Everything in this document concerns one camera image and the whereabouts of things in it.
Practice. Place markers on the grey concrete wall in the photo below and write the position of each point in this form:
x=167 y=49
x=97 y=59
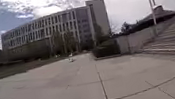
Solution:
x=134 y=39

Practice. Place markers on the grey concrete slab plaza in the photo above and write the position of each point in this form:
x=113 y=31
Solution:
x=81 y=87

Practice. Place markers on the row of trees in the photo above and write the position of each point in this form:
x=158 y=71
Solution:
x=57 y=43

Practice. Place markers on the large grey multistorey building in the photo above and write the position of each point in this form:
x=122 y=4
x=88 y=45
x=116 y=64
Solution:
x=55 y=27

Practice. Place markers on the dark roofed building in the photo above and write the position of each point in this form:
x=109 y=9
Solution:
x=157 y=15

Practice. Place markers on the tall lamp pole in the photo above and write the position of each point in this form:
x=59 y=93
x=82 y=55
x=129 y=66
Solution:
x=152 y=8

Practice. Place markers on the concrete planter kerb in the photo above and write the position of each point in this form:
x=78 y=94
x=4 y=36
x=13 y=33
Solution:
x=107 y=57

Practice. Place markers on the dark green hedge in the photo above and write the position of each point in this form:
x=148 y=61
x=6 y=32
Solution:
x=105 y=49

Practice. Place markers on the grass area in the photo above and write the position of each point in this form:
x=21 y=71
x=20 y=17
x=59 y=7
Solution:
x=17 y=68

